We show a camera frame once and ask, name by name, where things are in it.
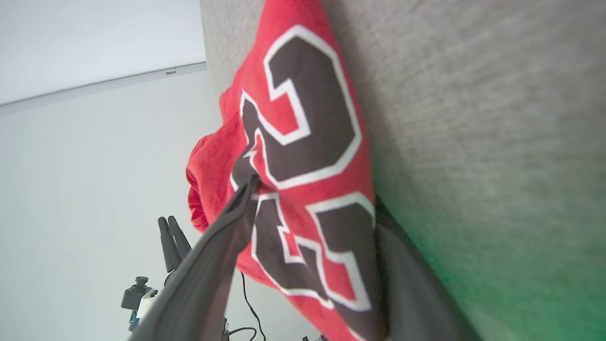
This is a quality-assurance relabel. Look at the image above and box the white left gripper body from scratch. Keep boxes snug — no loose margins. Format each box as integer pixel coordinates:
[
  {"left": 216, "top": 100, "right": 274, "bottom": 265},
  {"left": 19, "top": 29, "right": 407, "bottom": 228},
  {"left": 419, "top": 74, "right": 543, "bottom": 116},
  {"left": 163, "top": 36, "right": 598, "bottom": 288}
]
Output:
[{"left": 135, "top": 287, "right": 160, "bottom": 320}]

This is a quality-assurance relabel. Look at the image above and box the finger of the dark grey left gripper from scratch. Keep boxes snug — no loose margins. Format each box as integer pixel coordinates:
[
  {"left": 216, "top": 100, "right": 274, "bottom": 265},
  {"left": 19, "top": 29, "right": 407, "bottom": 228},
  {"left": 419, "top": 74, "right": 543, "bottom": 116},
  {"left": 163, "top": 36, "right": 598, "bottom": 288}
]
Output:
[
  {"left": 158, "top": 216, "right": 182, "bottom": 273},
  {"left": 168, "top": 215, "right": 193, "bottom": 261}
]

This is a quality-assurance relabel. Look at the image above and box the red jersey with black number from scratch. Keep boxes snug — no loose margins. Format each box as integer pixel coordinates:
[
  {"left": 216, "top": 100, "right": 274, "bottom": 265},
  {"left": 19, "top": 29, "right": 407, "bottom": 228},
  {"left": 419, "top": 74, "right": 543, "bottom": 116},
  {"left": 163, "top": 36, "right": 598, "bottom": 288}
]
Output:
[{"left": 186, "top": 0, "right": 394, "bottom": 341}]

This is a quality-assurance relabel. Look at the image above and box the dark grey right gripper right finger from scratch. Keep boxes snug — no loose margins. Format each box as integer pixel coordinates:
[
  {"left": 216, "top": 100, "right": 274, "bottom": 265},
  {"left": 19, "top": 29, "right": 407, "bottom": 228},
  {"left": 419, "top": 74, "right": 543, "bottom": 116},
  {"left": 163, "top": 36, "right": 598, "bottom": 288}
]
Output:
[{"left": 375, "top": 194, "right": 481, "bottom": 341}]

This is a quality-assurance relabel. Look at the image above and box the thin black cable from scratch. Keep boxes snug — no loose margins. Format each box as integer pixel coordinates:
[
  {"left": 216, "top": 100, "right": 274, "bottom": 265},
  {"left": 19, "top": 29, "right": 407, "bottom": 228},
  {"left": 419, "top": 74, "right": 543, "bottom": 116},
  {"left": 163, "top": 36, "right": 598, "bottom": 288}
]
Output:
[{"left": 226, "top": 271, "right": 267, "bottom": 341}]

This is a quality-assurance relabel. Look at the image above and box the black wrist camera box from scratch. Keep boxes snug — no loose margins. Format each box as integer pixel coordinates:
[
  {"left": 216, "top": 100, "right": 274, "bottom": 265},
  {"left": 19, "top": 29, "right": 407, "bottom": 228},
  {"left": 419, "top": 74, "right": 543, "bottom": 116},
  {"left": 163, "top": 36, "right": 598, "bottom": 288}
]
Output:
[{"left": 120, "top": 277, "right": 153, "bottom": 311}]

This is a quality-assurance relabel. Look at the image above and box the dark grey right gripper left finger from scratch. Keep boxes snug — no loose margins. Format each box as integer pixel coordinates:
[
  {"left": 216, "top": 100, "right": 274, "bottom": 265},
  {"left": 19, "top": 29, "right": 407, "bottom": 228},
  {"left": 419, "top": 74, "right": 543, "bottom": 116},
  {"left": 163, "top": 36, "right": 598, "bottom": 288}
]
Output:
[{"left": 128, "top": 174, "right": 260, "bottom": 341}]

